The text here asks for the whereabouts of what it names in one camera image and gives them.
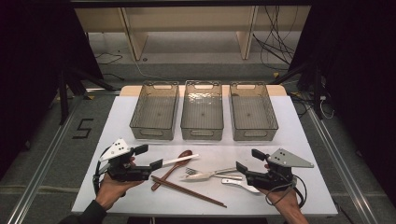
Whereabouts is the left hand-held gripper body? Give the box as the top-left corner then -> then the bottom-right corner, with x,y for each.
98,138 -> 154,183

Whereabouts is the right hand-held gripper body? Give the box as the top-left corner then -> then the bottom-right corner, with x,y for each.
245,147 -> 315,191

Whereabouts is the white utensil with holed handle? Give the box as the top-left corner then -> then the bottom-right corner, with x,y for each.
221,177 -> 262,194

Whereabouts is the brown spoon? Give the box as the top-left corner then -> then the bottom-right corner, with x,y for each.
150,149 -> 194,191

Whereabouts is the brown chopstick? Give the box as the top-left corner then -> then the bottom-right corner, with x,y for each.
150,175 -> 228,209

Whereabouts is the white chopstick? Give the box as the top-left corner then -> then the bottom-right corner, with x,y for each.
162,153 -> 200,167

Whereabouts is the metal fork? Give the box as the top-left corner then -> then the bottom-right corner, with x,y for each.
185,166 -> 238,176

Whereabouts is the clear grey plastic bin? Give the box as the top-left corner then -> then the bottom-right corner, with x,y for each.
228,80 -> 279,142
180,79 -> 225,142
129,79 -> 180,141

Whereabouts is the white spoon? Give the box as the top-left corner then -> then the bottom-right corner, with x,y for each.
179,171 -> 216,182

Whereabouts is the person's left hand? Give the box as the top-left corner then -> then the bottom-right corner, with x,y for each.
94,156 -> 147,212

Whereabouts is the person's right hand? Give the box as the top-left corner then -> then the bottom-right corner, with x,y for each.
257,186 -> 303,218

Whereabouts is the white table sheet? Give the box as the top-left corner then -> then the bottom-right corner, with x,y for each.
71,94 -> 339,217

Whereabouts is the wooden table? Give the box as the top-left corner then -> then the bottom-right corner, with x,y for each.
120,84 -> 288,97

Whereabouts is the black metal stand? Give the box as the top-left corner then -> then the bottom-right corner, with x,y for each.
269,62 -> 325,120
57,66 -> 118,125

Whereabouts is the black curtain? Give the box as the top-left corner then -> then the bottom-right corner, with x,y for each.
0,0 -> 104,178
288,0 -> 396,206

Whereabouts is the beige wooden desk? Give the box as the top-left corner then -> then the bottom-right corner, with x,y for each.
74,5 -> 312,62

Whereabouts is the right hand-held gripper cable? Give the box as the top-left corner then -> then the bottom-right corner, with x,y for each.
264,174 -> 307,209

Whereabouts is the hand-held gripper cable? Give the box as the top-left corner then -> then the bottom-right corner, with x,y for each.
264,174 -> 307,209
92,146 -> 113,197

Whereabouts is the left hand-held gripper cable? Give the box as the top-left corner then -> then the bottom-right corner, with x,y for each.
92,146 -> 113,197

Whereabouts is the metal floor rail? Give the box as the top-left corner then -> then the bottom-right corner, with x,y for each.
306,106 -> 379,224
6,99 -> 85,224

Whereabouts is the white cable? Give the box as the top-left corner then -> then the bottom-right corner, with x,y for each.
318,94 -> 335,120

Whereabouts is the black floor cable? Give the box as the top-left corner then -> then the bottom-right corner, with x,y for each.
94,51 -> 125,82

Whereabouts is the black cable bundle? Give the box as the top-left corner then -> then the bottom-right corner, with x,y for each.
251,5 -> 300,71

